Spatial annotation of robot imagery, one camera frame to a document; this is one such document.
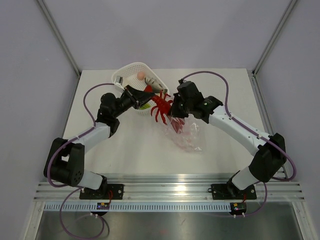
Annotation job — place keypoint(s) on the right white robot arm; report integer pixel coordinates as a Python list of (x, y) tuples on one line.
[(267, 150)]

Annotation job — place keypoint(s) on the grey toy fish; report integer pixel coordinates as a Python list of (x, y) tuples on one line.
[(154, 86)]

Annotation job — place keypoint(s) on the left aluminium frame post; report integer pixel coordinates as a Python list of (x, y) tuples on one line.
[(58, 35)]

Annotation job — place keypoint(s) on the small circuit board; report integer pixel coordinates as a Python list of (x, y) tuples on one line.
[(103, 206), (238, 208)]

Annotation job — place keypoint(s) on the pink toy egg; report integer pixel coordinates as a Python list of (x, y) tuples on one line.
[(141, 75)]

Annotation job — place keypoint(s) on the green toy leek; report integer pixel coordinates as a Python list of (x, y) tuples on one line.
[(146, 106)]

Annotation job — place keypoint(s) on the right aluminium frame post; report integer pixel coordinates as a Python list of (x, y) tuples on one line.
[(275, 36)]

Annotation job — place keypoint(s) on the red toy lobster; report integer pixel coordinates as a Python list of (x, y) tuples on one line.
[(161, 104)]

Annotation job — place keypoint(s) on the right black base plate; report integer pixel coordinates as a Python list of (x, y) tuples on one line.
[(220, 191)]

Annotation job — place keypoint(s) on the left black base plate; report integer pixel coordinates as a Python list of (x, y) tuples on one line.
[(112, 191)]

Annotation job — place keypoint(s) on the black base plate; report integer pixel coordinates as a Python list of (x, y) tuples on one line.
[(220, 191), (112, 191)]

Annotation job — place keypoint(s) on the white slotted cable duct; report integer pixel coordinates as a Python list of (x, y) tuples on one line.
[(148, 207)]

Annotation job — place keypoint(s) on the aluminium mounting rail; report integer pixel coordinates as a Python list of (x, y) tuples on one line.
[(194, 188)]

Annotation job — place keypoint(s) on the left small circuit board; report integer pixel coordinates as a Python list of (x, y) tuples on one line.
[(103, 206)]

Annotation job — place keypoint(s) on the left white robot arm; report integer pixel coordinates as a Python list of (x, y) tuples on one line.
[(65, 165)]

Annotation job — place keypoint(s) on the right small circuit board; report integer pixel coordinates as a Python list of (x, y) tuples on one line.
[(238, 208)]

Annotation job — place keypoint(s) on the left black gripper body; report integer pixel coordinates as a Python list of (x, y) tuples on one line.
[(125, 103)]

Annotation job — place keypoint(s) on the aluminium frame post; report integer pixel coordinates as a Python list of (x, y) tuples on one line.
[(58, 35), (275, 36)]

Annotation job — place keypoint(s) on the clear zip top bag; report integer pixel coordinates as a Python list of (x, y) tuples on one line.
[(185, 133)]

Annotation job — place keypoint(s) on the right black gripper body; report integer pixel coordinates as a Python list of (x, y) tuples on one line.
[(189, 106)]

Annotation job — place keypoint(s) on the white plastic basket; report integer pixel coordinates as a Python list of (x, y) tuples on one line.
[(129, 74)]

